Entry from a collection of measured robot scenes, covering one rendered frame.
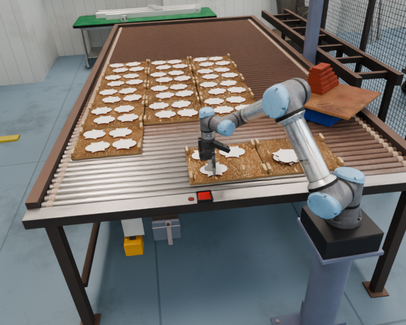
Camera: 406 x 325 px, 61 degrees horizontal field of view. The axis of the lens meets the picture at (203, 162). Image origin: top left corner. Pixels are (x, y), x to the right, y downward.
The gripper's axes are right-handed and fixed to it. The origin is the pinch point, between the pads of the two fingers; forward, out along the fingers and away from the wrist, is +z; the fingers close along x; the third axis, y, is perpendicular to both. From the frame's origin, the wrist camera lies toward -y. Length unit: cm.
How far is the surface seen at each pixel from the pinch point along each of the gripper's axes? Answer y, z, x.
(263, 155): -29.8, 1.1, -9.2
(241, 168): -15.2, 0.8, 1.3
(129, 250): 48, 27, 24
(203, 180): 6.3, 0.5, 8.7
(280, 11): -221, 34, -573
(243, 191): -12.1, 2.8, 18.5
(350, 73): -126, -6, -102
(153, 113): 32, 0, -79
